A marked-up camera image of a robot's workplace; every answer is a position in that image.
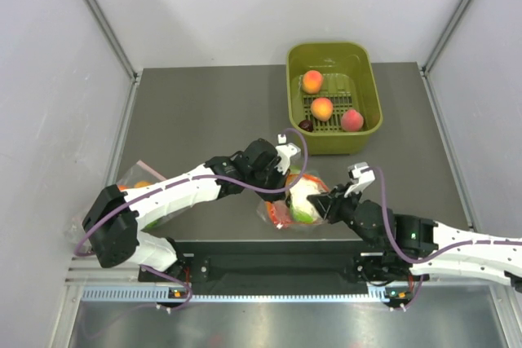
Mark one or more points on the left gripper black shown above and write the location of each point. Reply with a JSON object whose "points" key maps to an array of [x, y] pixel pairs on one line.
{"points": [[280, 179]]}

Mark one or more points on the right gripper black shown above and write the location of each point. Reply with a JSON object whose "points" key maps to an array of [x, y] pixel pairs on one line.
{"points": [[329, 205]]}

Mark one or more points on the fake orange yellow mango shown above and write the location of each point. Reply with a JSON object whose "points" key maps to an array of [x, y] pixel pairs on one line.
{"points": [[290, 179]]}

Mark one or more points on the clear zip bag red seal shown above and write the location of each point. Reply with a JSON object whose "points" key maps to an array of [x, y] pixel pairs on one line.
{"points": [[262, 212]]}

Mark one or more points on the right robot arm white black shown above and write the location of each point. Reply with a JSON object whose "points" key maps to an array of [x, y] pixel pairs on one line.
{"points": [[422, 245]]}

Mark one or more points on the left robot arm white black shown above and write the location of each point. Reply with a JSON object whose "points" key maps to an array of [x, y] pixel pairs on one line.
{"points": [[116, 222]]}

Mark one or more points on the dark fake plum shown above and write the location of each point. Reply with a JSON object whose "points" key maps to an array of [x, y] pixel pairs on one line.
{"points": [[306, 125]]}

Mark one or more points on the fake peach pink right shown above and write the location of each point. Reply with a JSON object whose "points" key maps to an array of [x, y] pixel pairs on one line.
{"points": [[352, 121]]}

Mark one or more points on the fake peach middle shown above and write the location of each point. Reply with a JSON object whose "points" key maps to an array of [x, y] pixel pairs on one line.
{"points": [[322, 109]]}

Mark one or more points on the fake peach back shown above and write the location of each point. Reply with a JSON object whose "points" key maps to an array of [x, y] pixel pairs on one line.
{"points": [[312, 82]]}

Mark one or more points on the fake green fruit in bag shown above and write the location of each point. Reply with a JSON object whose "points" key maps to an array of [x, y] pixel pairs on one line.
{"points": [[151, 225]]}

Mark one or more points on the olive green plastic basin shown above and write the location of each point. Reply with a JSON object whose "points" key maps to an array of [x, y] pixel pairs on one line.
{"points": [[348, 83]]}

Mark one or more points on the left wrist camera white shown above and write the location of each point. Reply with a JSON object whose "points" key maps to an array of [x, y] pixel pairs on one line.
{"points": [[286, 152]]}

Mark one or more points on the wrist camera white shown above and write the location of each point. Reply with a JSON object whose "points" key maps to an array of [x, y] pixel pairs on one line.
{"points": [[360, 177], [286, 152]]}

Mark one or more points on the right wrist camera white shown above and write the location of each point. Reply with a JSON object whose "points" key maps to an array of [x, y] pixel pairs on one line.
{"points": [[360, 177]]}

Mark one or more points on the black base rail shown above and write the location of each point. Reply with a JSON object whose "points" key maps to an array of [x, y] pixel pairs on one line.
{"points": [[277, 267]]}

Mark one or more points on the grey slotted cable duct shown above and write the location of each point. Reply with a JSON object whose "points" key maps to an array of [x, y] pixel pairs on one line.
{"points": [[166, 294]]}

